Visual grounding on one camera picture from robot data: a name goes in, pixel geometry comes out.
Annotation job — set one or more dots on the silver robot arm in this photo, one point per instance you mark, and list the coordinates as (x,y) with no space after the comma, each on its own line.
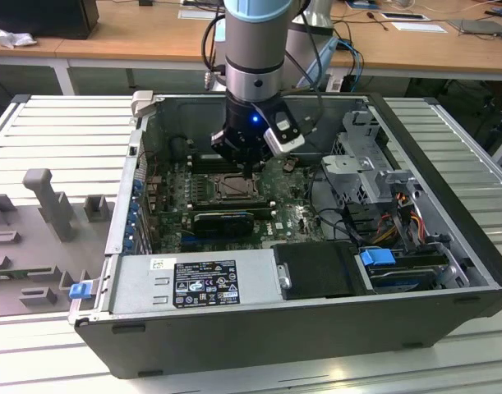
(254,49)

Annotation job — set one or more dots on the black RAM slot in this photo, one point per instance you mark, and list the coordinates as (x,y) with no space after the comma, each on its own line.
(205,160)
(230,204)
(230,207)
(203,156)
(230,200)
(213,168)
(207,164)

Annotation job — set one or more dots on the CPU socket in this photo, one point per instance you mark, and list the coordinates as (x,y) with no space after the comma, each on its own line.
(216,199)

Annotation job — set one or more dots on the blue expansion slot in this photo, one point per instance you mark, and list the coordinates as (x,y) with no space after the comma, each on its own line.
(187,239)

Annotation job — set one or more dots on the black cylindrical part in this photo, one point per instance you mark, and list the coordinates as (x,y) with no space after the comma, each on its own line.
(178,148)

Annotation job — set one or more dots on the green RAM stick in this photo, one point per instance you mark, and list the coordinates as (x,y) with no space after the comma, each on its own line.
(234,213)

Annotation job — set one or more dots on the grey case latch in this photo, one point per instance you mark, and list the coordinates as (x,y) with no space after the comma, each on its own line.
(143,102)

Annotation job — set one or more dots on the white power adapter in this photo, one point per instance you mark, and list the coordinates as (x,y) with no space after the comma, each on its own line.
(334,84)

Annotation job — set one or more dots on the pale blue teach pendant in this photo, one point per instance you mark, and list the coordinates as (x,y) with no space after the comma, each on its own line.
(322,57)

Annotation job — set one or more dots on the graphics card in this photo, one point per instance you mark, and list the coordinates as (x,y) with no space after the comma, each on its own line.
(222,223)

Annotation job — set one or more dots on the green motherboard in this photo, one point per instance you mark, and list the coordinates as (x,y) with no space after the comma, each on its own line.
(291,213)

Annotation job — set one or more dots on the grey flat tray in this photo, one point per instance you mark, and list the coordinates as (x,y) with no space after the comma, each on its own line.
(197,13)

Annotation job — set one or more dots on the grey metal drive cage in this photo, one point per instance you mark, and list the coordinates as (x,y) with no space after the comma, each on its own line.
(349,168)

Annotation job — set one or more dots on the wooden desk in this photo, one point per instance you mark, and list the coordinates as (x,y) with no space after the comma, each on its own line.
(152,37)

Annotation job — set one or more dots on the black plastic shroud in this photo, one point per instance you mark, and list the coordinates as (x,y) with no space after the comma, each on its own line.
(316,271)

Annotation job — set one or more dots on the blue disk carrier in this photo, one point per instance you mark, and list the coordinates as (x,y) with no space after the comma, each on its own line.
(378,256)

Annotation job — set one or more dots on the grey power supply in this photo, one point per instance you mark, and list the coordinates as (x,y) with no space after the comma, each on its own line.
(131,287)

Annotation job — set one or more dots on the black computer tower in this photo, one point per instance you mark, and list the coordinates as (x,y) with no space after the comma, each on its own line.
(41,16)

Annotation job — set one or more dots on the hard disk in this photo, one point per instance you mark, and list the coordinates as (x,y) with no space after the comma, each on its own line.
(398,279)

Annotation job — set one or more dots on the black PC case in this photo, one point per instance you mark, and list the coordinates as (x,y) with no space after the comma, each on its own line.
(234,344)

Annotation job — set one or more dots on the blue plastic latch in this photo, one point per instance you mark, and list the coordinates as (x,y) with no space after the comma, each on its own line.
(79,291)

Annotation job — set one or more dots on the crumpled white paper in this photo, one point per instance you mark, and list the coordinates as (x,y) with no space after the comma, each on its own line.
(12,37)

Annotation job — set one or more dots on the grey parts rack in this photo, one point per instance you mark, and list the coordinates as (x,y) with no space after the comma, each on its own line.
(29,246)

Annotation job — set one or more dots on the dark laptop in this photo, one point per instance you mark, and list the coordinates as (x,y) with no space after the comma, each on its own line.
(480,28)

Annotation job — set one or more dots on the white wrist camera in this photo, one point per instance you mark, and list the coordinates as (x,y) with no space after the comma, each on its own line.
(283,141)

